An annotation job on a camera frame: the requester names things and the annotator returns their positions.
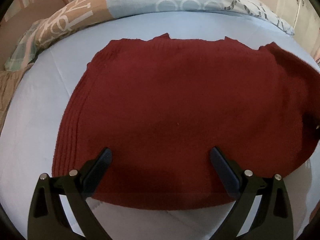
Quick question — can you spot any red knit sweater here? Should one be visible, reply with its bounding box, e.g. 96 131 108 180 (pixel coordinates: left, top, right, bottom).
52 34 319 210

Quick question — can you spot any light blue bed sheet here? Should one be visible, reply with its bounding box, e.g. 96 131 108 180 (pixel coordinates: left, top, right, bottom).
1 12 317 239

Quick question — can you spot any folded brown garment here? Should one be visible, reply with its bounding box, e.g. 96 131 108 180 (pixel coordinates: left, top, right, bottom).
0 63 34 131

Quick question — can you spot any pink upholstered headboard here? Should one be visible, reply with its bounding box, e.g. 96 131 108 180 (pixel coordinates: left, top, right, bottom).
1 0 66 70

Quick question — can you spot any plaid green pink pillow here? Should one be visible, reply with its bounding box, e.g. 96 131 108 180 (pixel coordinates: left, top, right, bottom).
4 19 44 72

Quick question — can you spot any white floral wardrobe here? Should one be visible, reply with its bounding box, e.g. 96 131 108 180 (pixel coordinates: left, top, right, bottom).
276 0 319 61

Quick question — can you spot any patterned blue brown duvet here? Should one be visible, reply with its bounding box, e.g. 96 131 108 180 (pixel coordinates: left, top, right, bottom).
34 0 294 49

